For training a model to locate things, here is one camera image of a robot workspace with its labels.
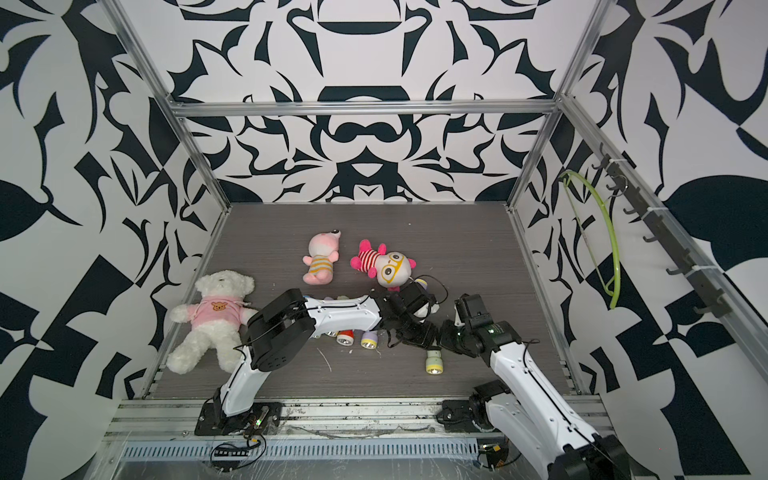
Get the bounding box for light green flashlight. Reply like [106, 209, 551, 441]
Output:
[425, 349, 444, 375]

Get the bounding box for red flashlight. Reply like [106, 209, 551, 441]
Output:
[336, 330, 355, 347]

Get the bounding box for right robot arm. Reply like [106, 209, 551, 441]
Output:
[439, 294, 632, 479]

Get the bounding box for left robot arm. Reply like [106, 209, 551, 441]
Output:
[212, 282, 439, 428]

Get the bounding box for white plush yellow glasses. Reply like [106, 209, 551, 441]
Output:
[350, 239, 417, 291]

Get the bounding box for pink plush striped shirt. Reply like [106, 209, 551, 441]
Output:
[302, 229, 341, 285]

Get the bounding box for black connector box right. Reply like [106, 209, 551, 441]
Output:
[475, 443, 510, 471]

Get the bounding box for black connector box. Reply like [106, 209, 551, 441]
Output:
[475, 443, 510, 471]
[208, 442, 253, 468]

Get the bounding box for white teddy bear pink shirt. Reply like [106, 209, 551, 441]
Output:
[166, 270, 257, 375]

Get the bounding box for black connector box left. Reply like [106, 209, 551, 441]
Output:
[208, 442, 253, 468]

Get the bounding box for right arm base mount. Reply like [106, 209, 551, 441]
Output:
[435, 380, 511, 433]

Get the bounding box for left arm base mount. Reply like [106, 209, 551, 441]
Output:
[194, 396, 283, 437]

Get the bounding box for green hoop on wall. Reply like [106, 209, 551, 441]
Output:
[559, 170, 622, 310]

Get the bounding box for black hook rail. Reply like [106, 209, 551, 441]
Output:
[594, 143, 734, 319]

